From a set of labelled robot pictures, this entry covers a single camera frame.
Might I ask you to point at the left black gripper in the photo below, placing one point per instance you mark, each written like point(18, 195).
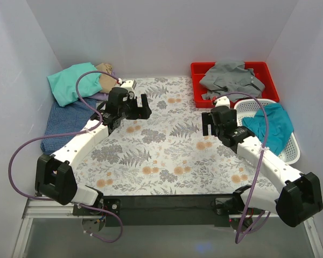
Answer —
point(137, 109)

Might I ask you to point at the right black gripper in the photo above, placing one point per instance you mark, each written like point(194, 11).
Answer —
point(212, 123)

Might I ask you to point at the teal t shirt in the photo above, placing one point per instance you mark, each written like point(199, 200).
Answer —
point(280, 127)

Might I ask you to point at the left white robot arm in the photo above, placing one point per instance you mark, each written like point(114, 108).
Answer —
point(55, 177)

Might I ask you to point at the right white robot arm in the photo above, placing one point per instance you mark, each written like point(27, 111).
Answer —
point(298, 195)

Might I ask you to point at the white perforated plastic basket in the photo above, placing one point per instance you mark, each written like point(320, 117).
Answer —
point(248, 108)

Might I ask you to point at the lavender folded garment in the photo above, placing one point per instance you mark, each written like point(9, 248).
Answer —
point(102, 96)

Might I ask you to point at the beige folded garment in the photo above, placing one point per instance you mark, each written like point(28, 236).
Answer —
point(105, 67)

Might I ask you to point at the grey crumpled shirt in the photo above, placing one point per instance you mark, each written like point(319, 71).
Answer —
point(231, 76)

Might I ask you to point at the floral patterned table mat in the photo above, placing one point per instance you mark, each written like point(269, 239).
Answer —
point(167, 153)

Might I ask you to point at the red plastic tray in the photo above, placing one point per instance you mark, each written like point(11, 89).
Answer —
point(198, 70)

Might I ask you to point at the blue checkered folded shirt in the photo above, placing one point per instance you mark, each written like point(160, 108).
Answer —
point(71, 118)

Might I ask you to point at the mint green folded shirt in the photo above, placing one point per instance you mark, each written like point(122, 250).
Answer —
point(63, 83)

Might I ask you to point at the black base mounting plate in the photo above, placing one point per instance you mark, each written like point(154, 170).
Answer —
point(173, 210)

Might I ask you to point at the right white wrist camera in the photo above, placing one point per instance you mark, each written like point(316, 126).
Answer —
point(222, 101)

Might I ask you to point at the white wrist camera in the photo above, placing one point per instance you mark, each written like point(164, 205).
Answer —
point(130, 85)
point(222, 101)

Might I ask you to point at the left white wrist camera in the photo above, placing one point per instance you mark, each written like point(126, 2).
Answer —
point(130, 85)

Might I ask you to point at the aluminium frame rail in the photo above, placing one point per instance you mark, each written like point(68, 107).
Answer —
point(36, 209)

